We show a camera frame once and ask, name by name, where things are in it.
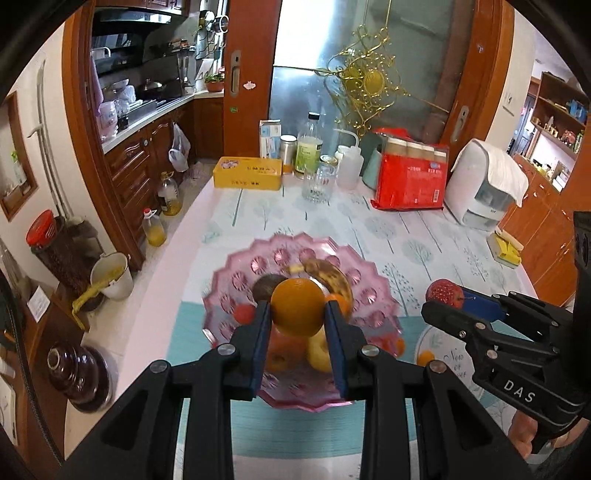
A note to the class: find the wooden door panel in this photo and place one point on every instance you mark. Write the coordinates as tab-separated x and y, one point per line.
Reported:
254	46

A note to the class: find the wooden side cabinet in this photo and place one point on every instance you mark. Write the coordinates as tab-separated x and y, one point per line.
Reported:
540	217

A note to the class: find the wooden kitchen base cabinet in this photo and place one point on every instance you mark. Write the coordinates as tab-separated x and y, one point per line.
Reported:
138	161

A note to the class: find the white cloth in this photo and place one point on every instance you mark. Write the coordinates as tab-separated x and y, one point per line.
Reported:
503	170

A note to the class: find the yellow rubber glove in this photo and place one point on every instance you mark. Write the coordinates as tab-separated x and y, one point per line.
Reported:
90	297

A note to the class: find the small potted plant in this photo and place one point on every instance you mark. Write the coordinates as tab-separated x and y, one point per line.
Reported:
214	81

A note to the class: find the dark jar with red lid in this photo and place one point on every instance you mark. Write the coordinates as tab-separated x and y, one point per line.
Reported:
60	263

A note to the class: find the small tangerine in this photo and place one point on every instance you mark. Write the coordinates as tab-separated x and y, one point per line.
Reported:
286	345
425	358
341	301
397	346

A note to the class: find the yellow pear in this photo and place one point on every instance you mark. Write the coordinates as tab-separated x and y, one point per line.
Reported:
318	355

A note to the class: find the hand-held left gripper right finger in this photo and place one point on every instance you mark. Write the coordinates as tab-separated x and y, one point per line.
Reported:
337	355

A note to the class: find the wooden framed wall niche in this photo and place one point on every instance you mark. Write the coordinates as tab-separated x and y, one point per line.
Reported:
14	157

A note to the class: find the yellow sponge pack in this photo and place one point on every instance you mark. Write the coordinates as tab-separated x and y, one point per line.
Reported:
505	247

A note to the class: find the round orange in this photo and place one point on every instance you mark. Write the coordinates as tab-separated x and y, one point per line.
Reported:
298	307

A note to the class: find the spotted ripe banana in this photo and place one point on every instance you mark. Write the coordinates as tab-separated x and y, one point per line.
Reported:
332	277

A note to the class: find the frosted glass sliding door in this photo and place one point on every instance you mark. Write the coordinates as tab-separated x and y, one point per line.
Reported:
406	46

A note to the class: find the dark brown ceramic jar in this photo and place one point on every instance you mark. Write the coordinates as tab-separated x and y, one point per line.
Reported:
78	374

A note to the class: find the white carton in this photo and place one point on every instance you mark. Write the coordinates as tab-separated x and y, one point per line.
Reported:
270	138

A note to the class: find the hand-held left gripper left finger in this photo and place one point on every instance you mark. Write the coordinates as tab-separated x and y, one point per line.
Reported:
261	350

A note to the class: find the small red capped oil bottle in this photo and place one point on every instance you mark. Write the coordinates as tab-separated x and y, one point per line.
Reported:
154	228

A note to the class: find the small red fruit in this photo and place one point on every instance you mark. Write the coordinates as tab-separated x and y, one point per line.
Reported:
243	314

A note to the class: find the countertop blender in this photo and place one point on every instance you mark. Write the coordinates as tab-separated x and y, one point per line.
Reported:
183	69

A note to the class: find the white countertop appliance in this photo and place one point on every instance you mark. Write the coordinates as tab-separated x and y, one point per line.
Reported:
475	198

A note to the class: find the person's right hand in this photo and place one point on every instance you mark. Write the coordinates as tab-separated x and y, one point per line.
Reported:
521	434

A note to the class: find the kitchen range hood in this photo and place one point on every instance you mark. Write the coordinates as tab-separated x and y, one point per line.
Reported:
134	16

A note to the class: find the pale green jug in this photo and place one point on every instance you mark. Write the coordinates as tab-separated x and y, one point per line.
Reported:
371	164

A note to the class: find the wooden display shelf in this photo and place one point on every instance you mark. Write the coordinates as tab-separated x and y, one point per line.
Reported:
558	115

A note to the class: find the silver metal can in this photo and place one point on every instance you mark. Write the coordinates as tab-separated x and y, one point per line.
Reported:
288	150

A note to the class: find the pink glass fruit bowl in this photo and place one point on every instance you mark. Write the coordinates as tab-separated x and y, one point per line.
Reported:
286	249

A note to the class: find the tree print tablecloth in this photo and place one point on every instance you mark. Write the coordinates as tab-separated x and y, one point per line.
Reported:
415	230

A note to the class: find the white squeeze bottle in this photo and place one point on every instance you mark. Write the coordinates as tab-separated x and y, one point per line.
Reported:
348	164

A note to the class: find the white bucket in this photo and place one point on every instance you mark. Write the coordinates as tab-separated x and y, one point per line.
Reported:
113	277

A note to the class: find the small lidded glass jar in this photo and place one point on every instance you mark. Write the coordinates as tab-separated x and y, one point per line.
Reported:
328	161

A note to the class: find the clear drinking glass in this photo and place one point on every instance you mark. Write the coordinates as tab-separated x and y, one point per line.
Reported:
318	184

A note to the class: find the dark avocado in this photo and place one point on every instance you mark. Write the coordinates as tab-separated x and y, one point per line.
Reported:
265	286

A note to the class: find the yellow rectangular box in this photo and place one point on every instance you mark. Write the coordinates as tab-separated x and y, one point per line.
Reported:
249	173

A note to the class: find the large cooking oil bottle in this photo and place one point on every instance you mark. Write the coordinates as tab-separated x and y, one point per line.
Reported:
170	194

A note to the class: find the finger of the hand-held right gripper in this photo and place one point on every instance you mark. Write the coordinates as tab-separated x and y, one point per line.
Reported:
482	304
443	316

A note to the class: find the green label glass bottle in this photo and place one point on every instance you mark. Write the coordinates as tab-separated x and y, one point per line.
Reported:
307	147

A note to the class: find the teal striped placemat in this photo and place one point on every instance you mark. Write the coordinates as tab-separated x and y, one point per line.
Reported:
194	332

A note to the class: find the red yellow apple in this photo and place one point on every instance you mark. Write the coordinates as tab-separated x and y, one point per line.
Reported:
443	291

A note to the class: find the black wok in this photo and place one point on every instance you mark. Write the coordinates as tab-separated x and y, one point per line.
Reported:
150	86

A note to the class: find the red snack package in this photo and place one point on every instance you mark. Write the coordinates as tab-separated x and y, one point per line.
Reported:
411	184

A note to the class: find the hanging white plastic bag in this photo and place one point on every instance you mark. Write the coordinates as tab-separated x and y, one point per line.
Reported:
179	147

